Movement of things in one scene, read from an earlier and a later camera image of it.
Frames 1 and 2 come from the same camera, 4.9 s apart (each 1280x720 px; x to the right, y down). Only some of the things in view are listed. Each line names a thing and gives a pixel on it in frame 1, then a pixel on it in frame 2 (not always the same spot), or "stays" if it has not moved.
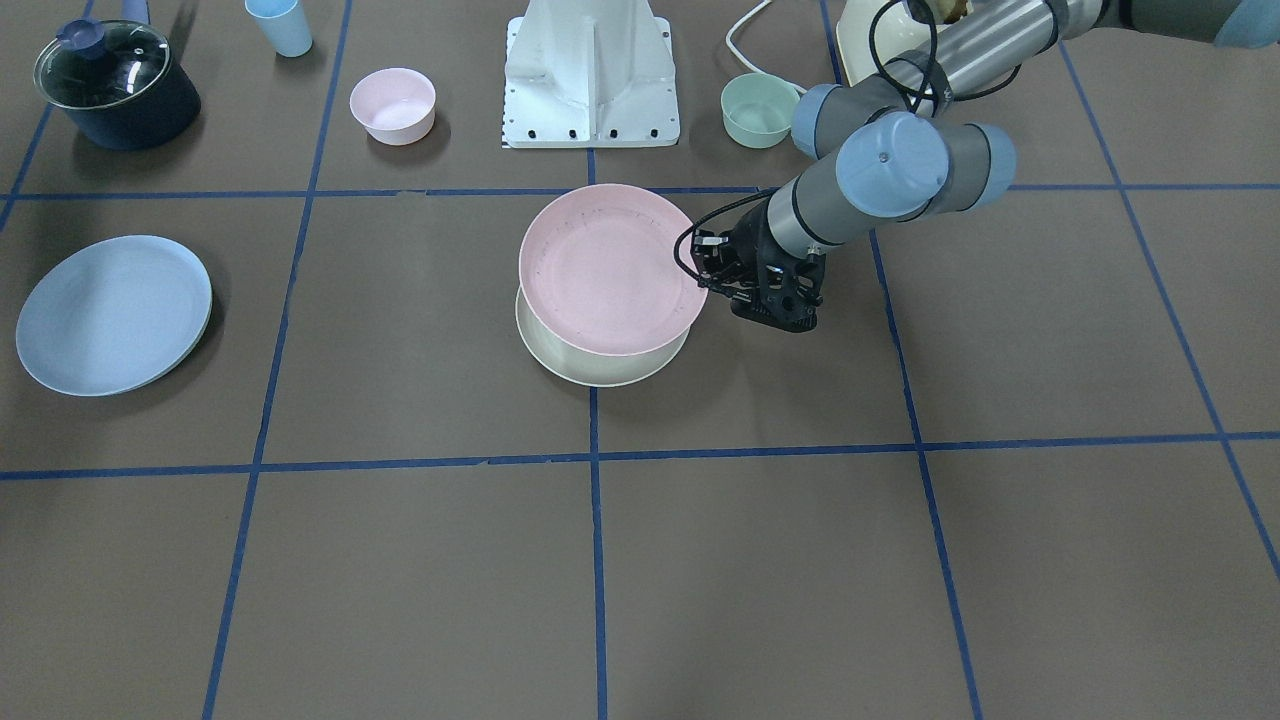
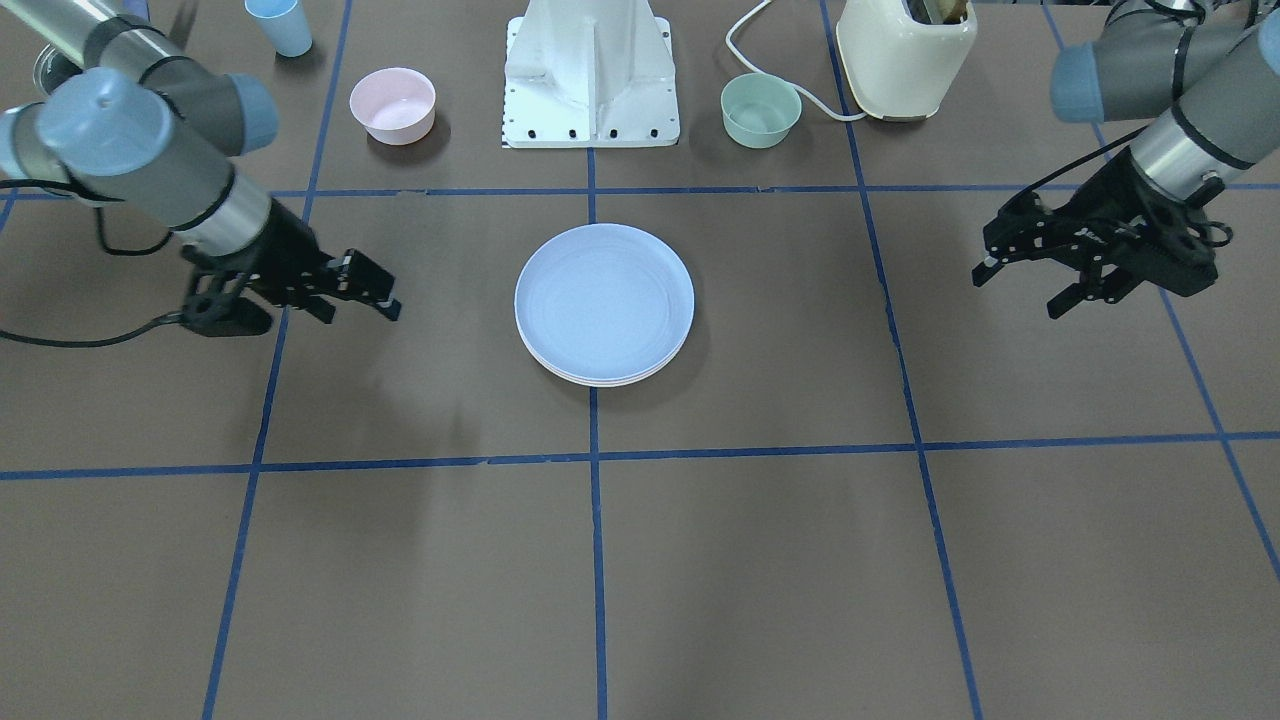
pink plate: (599, 269) to (608, 381)
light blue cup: (284, 24) stays
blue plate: (113, 316) to (604, 301)
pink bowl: (396, 106) stays
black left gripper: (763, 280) to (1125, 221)
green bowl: (758, 110) stays
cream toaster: (875, 33) stays
